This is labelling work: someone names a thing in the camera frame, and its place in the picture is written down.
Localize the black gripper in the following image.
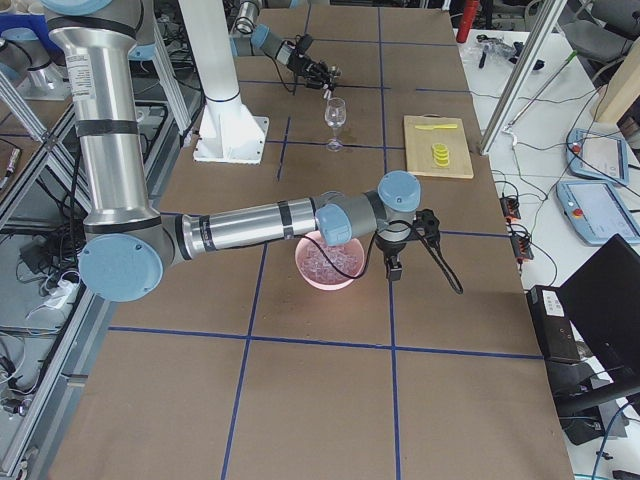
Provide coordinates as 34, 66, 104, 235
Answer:
375, 227, 414, 281
287, 49, 336, 93

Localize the steel jigger measuring cup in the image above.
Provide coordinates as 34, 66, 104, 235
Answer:
323, 66, 341, 100

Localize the clear wine glass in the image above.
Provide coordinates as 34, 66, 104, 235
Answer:
324, 97, 347, 152

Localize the pile of ice cubes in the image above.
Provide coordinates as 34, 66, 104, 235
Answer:
300, 240, 362, 281

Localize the pink bowl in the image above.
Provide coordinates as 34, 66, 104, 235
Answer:
294, 230, 367, 291

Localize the bamboo cutting board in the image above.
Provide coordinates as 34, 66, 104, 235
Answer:
403, 115, 474, 179

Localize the yellow plastic knife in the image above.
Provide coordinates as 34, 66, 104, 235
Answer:
413, 123, 458, 131

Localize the clear plastic bag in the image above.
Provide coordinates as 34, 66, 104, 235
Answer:
476, 34, 524, 69

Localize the red cylinder bottle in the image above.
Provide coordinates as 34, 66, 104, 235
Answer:
456, 0, 480, 43

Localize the black computer box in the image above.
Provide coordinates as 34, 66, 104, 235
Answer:
526, 285, 591, 364

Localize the blue teach pendant near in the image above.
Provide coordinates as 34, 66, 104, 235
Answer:
556, 180, 639, 246

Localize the blue teach pendant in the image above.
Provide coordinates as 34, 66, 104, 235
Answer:
566, 128, 630, 186
556, 180, 639, 246

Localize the black monitor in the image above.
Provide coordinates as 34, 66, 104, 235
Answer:
547, 233, 640, 446

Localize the blue teach pendant far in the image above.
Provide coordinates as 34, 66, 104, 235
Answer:
566, 128, 630, 186

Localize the grey office chair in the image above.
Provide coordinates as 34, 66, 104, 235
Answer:
563, 7, 639, 81

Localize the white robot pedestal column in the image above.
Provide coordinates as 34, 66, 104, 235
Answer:
179, 0, 269, 164

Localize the aluminium frame post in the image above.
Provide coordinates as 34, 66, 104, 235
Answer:
479, 0, 566, 155

